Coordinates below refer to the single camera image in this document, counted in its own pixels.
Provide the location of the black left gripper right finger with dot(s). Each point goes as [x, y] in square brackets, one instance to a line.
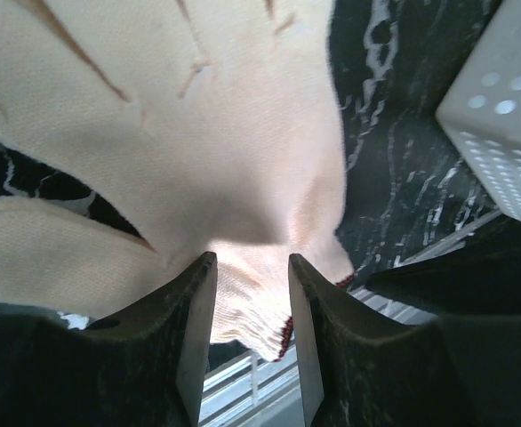
[359, 368]

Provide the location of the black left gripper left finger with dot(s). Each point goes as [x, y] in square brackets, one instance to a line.
[143, 366]

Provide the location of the cream glove red cuff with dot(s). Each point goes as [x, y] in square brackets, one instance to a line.
[208, 125]

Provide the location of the white perforated storage basket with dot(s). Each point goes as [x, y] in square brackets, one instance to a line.
[481, 112]

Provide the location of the aluminium front rail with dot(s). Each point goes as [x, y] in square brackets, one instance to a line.
[249, 391]

